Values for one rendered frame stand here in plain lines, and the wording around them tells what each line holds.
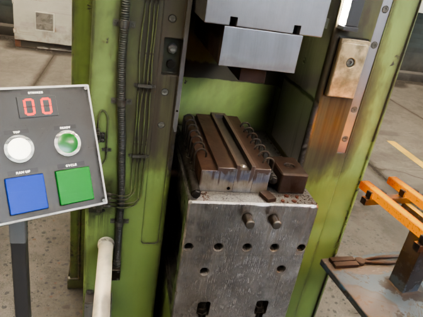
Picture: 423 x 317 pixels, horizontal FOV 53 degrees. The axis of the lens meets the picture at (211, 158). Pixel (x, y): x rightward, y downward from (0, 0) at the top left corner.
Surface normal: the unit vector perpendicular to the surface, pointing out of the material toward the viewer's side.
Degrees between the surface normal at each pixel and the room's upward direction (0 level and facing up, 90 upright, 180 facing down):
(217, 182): 90
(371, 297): 0
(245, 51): 90
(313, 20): 90
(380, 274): 0
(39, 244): 0
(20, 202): 60
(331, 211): 90
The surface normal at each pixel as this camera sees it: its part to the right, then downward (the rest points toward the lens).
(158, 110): 0.18, 0.45
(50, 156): 0.57, -0.07
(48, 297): 0.15, -0.89
